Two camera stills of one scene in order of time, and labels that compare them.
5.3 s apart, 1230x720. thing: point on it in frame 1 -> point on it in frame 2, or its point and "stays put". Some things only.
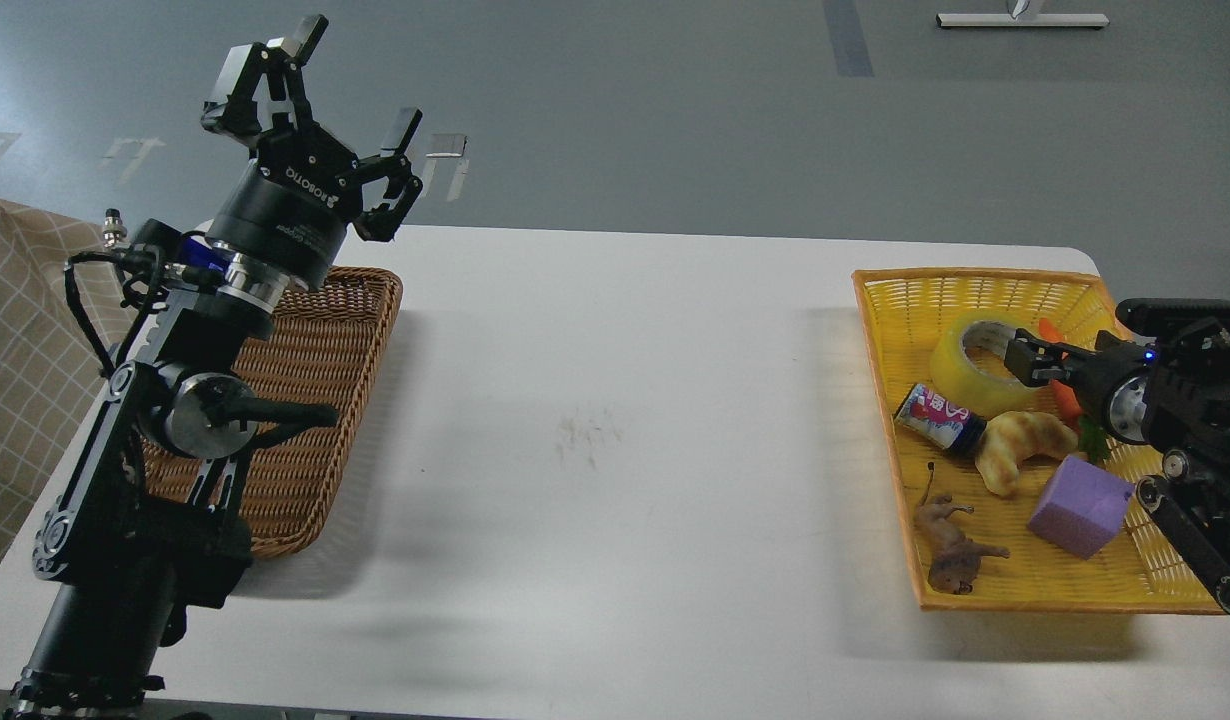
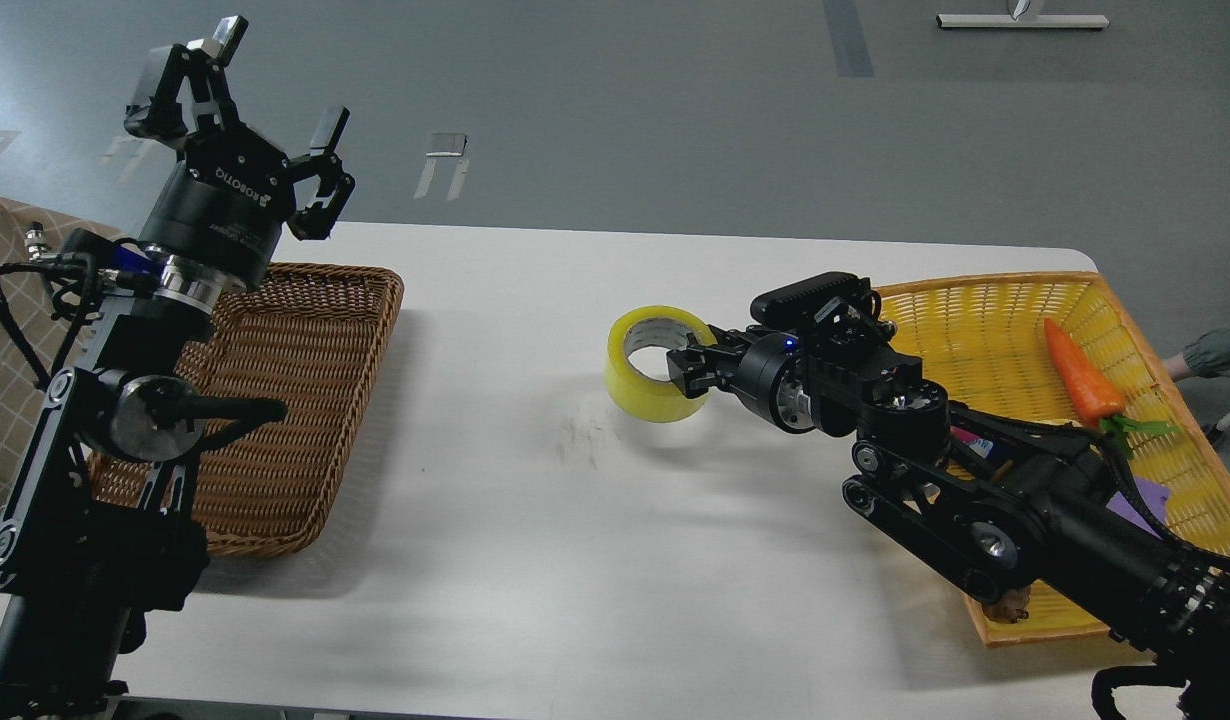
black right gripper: (1116, 382) -> (763, 370)
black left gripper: (291, 207) -> (225, 205)
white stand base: (1023, 20) stays put
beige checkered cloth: (38, 368) stays put
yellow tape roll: (968, 367) -> (664, 327)
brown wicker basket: (326, 347) stays put
